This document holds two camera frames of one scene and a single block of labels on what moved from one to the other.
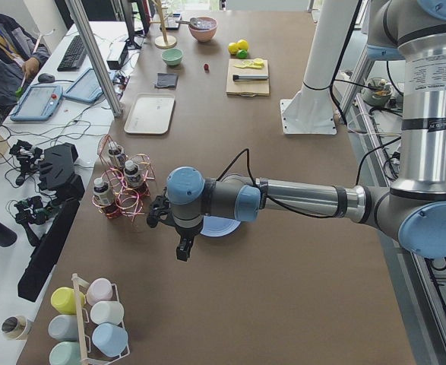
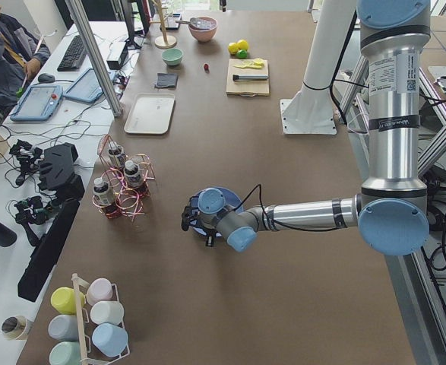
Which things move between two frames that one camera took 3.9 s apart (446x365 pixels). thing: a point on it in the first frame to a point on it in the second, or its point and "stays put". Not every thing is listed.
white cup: x=107 y=311 stays put
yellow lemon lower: x=232 y=48 stays put
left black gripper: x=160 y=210 to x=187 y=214
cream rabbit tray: x=150 y=113 stays put
